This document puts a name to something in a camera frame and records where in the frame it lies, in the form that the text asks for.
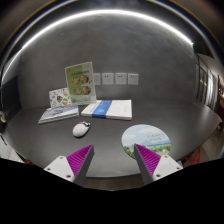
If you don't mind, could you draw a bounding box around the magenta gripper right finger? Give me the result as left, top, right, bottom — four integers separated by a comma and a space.
134, 144, 182, 185

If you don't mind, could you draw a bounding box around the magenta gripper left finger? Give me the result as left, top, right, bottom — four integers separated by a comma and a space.
44, 145, 94, 186

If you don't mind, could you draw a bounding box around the round landscape mouse pad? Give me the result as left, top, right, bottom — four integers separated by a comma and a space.
121, 124, 171, 158

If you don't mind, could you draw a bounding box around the white computer mouse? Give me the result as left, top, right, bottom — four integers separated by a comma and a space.
72, 121, 90, 138

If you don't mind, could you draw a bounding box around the grey patterned book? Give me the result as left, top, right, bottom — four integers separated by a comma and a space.
38, 105, 79, 124

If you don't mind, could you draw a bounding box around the white book blue stripe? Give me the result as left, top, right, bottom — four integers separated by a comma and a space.
81, 100, 132, 120

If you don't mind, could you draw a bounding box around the small colourful card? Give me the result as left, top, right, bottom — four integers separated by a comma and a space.
49, 88, 71, 107

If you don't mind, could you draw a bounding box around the green food menu stand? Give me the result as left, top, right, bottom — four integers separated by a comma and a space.
65, 62, 96, 105

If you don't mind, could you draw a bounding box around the curved ceiling light strip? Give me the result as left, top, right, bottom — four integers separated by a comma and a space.
2, 9, 195, 88

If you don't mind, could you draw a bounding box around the white wall socket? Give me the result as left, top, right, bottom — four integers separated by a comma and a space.
93, 73, 101, 85
102, 73, 114, 85
115, 73, 127, 85
128, 73, 139, 85

